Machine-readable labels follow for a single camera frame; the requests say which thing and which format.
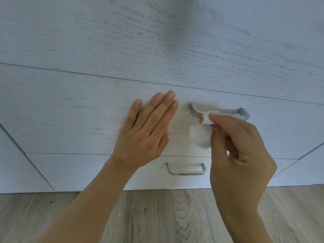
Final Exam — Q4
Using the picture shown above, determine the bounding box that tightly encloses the person's right hand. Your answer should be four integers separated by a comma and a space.
208, 113, 278, 208

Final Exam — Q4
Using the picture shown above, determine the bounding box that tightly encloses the person's left hand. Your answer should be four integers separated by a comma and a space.
110, 90, 180, 172

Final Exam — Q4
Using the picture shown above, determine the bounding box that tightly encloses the white wipe pad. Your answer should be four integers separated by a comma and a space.
189, 111, 219, 151

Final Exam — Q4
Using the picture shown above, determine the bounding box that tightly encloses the drawer handle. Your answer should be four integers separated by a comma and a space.
188, 102, 250, 124
166, 162, 207, 176

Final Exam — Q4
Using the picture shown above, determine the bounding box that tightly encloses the white cabinet door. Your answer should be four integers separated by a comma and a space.
268, 141, 324, 187
0, 123, 54, 194

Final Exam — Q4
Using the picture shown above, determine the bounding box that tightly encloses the white wooden cabinet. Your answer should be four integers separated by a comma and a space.
0, 0, 324, 194

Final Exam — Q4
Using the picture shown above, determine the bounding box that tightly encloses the person's left forearm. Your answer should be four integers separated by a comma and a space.
38, 156, 136, 243

